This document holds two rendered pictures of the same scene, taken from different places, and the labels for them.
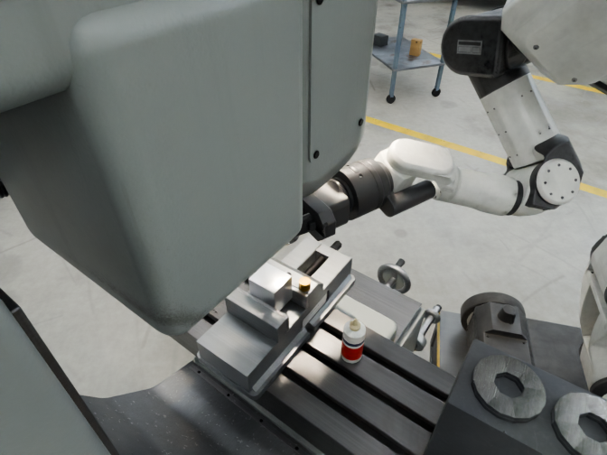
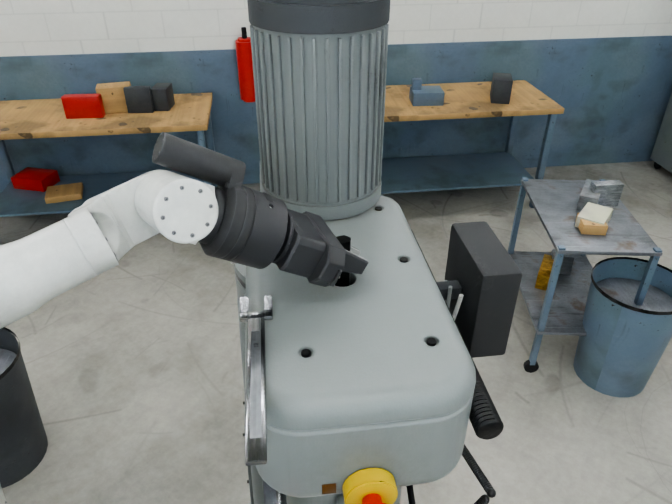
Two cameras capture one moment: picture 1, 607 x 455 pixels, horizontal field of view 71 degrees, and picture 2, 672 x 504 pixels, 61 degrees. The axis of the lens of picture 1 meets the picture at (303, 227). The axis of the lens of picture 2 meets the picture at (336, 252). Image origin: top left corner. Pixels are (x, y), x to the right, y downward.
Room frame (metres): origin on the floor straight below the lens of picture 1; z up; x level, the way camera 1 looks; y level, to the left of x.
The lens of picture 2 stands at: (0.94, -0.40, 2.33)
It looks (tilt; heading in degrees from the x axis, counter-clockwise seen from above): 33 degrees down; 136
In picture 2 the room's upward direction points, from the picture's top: straight up
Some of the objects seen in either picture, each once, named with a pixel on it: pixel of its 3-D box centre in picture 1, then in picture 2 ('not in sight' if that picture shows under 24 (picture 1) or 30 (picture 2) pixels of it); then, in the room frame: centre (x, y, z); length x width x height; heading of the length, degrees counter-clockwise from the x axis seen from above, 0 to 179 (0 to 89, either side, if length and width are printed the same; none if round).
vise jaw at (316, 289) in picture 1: (289, 280); not in sight; (0.58, 0.03, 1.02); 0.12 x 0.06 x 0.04; 55
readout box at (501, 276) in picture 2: not in sight; (480, 287); (0.47, 0.48, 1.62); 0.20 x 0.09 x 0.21; 143
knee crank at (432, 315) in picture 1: (426, 324); not in sight; (0.85, -0.40, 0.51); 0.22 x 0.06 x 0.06; 143
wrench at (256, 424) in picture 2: not in sight; (256, 366); (0.56, -0.16, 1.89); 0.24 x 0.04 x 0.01; 143
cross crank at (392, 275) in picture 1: (388, 285); not in sight; (0.91, -0.27, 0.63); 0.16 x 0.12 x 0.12; 143
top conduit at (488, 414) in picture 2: not in sight; (434, 311); (0.57, 0.17, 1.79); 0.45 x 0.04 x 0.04; 143
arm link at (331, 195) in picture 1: (332, 200); not in sight; (0.56, -0.05, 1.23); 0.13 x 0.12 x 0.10; 33
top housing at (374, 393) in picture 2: not in sight; (340, 317); (0.50, 0.04, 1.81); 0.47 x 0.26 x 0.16; 143
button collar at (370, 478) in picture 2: not in sight; (369, 491); (0.69, -0.11, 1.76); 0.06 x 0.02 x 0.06; 53
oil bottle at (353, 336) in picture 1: (353, 338); not in sight; (0.47, -0.09, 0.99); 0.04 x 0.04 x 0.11
